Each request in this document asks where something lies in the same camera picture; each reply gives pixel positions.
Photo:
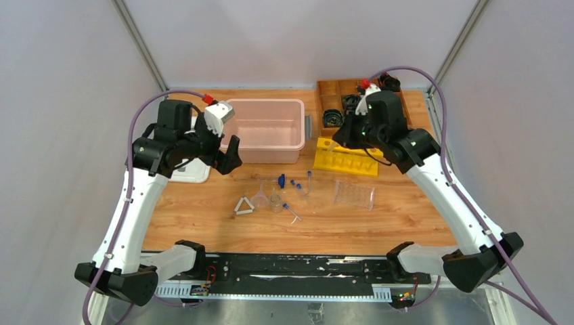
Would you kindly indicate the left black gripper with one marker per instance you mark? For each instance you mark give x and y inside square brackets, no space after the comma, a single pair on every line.
[219,149]

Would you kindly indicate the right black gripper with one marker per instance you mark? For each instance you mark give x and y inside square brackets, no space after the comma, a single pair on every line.
[344,135]

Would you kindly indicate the clear glass test tube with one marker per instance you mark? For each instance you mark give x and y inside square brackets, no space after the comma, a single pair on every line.
[330,146]

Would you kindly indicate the yellow test tube rack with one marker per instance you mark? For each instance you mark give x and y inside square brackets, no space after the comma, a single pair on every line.
[343,160]

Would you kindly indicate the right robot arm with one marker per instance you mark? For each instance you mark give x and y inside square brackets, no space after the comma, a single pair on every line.
[482,247]

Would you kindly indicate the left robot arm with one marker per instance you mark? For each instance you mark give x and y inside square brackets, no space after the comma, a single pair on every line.
[118,269]

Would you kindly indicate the white bin lid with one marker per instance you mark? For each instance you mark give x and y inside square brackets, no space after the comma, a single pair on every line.
[193,172]

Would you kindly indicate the white clay triangle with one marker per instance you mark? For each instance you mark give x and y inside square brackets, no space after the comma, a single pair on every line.
[244,206]

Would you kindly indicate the clear plastic funnel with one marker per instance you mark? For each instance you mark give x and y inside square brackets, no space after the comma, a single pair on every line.
[260,199]

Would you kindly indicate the pink plastic bin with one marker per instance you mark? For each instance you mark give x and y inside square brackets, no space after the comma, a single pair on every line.
[271,131]

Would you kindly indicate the small glass beaker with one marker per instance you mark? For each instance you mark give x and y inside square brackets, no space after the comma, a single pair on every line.
[276,203]

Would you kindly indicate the clear plastic well plate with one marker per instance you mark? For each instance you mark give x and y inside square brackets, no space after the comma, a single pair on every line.
[354,194]

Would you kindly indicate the blue capped tube long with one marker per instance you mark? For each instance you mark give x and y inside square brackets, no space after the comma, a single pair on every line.
[309,183]

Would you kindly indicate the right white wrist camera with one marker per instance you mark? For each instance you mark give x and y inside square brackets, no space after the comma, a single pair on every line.
[363,106]

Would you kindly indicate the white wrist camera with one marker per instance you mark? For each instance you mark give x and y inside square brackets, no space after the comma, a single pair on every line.
[216,116]
[363,106]

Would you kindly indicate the black cable coil corner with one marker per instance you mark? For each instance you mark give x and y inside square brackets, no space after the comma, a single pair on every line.
[390,83]

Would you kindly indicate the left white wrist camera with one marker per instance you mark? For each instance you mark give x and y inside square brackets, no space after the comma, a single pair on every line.
[216,116]

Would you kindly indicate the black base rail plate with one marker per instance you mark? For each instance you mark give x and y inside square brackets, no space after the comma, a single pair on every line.
[284,277]

